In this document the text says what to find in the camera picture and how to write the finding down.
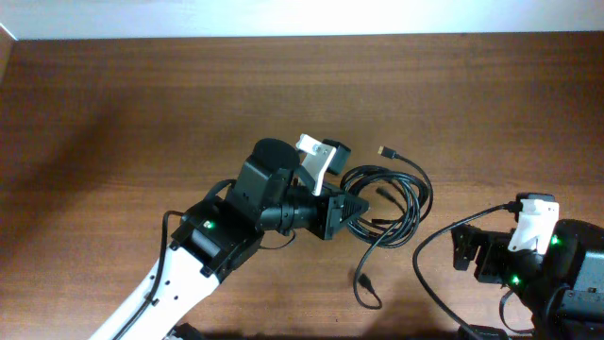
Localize thin black micro-USB cable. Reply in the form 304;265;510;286
352;186;407;311

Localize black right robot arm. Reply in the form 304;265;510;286
452;219;603;339

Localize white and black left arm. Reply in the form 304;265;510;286
93;134;369;339

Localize right camera black cable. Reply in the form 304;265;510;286
411;201;520;340

